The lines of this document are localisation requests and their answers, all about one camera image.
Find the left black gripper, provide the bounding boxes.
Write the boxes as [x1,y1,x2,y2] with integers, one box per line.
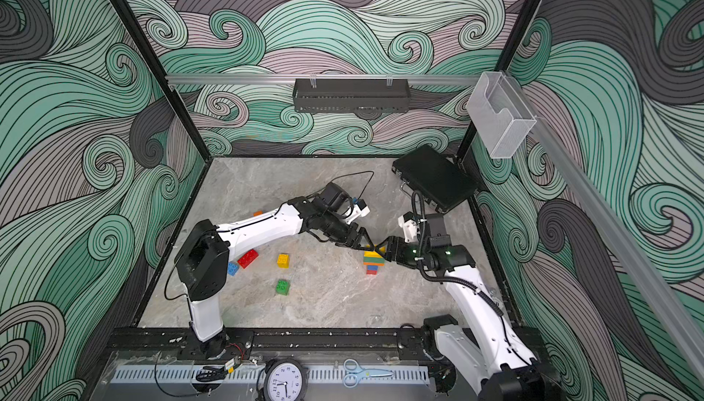
[319,215,375,253]

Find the green long lego brick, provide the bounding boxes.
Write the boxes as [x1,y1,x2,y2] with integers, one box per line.
[363,254,385,264]

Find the yellow curved lego brick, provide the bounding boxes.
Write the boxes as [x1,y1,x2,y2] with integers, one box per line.
[368,247,386,258]

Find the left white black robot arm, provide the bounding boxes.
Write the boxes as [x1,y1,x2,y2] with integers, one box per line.
[175,197,374,344]

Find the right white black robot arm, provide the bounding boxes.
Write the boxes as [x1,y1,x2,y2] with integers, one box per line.
[375,236,566,400]

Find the yellow square lego brick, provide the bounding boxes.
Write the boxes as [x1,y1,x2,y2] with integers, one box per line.
[277,254,290,269]

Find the green square lego brick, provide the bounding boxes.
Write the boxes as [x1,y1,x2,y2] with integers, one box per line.
[275,279,291,296]

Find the red long lego brick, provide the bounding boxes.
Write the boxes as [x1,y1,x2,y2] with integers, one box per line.
[236,249,259,268]

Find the light blue lego brick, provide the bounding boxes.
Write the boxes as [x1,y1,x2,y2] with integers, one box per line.
[227,262,239,276]

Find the black briefcase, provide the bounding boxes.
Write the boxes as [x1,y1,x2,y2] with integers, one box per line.
[392,144,479,213]

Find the light blue scissors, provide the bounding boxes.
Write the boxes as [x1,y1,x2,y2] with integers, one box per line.
[342,359,393,388]

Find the white analog clock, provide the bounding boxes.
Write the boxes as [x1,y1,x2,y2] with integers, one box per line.
[263,359,308,401]

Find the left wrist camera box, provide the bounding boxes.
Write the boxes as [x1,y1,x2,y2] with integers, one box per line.
[317,182,370,224]

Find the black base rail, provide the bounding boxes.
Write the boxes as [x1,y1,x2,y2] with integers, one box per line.
[106,326,546,361]

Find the clear plastic wall holder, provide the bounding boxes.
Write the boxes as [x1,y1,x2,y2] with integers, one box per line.
[467,71,536,159]

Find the white slotted cable duct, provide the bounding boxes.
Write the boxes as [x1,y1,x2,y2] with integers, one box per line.
[110,365,430,386]

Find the aluminium back rail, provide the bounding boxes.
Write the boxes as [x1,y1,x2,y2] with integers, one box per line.
[166,73,480,87]

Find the aluminium rail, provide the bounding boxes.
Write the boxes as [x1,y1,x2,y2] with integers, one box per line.
[166,73,480,87]
[505,73,704,386]

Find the aluminium right rail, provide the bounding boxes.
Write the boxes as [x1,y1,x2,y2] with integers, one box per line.
[505,73,704,386]

